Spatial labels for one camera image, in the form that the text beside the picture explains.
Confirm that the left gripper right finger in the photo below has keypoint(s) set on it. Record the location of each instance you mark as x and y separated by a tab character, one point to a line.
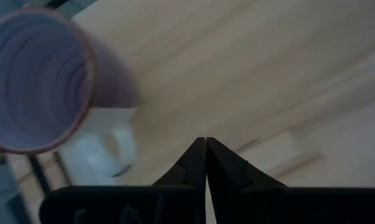
225	168

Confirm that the black metal table frame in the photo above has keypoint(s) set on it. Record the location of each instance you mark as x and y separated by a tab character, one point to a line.
38	171

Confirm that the wooden shelf with black legs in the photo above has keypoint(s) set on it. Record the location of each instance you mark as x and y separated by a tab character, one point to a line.
206	62

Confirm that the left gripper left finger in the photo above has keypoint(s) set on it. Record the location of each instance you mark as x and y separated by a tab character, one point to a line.
193	168

